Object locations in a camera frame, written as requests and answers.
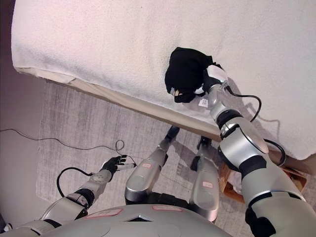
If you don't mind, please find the black garment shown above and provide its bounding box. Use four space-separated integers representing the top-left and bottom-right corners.
164 46 218 104

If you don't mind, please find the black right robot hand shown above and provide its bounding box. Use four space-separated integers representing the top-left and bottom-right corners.
194 64 228 95

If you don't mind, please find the woven wicker basket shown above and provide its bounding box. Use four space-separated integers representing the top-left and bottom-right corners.
218 160 308 204

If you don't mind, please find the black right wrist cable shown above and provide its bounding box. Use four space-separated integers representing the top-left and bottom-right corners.
223 83 287 166

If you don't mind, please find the silver left robot leg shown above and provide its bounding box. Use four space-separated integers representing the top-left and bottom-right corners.
124 125 181 205

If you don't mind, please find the thin black floor cable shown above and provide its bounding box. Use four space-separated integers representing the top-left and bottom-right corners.
0 128 138 166

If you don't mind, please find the silver robot leg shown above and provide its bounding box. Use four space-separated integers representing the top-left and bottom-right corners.
124 125 181 205
190 135 220 223

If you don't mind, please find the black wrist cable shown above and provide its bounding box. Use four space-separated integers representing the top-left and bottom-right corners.
223 83 287 166
56 167 93 198

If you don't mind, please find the beige bed sheet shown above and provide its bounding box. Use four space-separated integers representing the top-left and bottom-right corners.
14 66 222 143

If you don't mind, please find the white cloth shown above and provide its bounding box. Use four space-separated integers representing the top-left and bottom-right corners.
228 171 245 196

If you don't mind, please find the silver right robot leg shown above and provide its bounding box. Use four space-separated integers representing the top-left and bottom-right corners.
190 135 220 223

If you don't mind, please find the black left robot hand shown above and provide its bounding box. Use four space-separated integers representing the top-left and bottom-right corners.
100 154 138 175

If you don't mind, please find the white fleece blanket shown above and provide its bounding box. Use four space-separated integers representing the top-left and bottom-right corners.
11 0 316 160

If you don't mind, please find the grey robot torso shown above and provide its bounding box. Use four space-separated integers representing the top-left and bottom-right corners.
37 203 233 237

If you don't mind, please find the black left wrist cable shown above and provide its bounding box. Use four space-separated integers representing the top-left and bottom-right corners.
56 167 93 198

